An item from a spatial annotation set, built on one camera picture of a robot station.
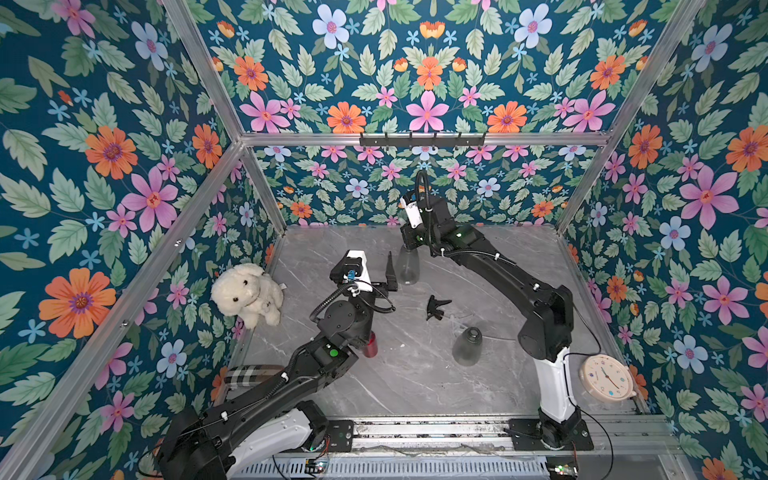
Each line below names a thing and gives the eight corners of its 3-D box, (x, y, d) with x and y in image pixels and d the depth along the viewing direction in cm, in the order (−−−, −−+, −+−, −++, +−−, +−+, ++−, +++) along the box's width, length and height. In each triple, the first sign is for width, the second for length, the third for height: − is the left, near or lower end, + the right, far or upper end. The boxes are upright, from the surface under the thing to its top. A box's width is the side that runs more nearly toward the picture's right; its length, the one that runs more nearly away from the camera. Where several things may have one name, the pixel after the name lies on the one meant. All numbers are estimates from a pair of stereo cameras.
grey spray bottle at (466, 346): (454, 366, 87) (460, 347, 76) (452, 347, 91) (458, 326, 80) (474, 366, 87) (484, 347, 76) (472, 347, 91) (480, 326, 80)
